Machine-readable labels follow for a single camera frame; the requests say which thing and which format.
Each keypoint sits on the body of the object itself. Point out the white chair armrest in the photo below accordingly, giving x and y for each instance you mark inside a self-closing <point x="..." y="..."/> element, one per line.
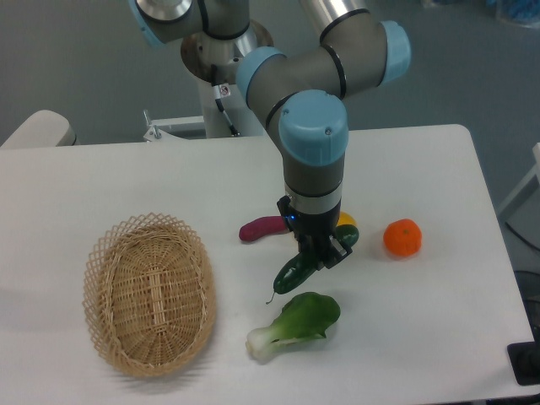
<point x="43" y="129"/>

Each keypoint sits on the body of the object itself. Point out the yellow fruit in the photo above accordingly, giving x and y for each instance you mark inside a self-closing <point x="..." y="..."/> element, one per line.
<point x="346" y="219"/>

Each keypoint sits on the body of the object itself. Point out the green bok choy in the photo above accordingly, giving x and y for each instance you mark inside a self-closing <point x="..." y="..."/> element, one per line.
<point x="305" y="318"/>

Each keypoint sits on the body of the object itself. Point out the green cucumber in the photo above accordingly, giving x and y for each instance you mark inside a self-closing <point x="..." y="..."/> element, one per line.
<point x="302" y="266"/>

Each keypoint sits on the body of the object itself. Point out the black device at table edge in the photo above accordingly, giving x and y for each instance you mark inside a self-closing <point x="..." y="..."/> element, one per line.
<point x="524" y="360"/>

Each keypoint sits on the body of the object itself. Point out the white frame at right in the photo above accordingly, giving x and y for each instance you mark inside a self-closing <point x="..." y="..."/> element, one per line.
<point x="523" y="190"/>

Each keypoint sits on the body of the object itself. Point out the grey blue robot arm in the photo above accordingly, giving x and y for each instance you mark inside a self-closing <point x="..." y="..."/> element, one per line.
<point x="247" y="87"/>

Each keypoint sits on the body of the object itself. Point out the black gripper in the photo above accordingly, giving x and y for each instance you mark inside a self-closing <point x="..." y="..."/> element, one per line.
<point x="316" y="231"/>

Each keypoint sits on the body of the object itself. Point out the orange tangerine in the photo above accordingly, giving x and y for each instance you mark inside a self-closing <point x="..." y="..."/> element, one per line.
<point x="403" y="238"/>

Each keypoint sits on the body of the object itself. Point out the woven wicker basket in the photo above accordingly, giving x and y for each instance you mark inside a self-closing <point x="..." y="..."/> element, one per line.
<point x="149" y="296"/>

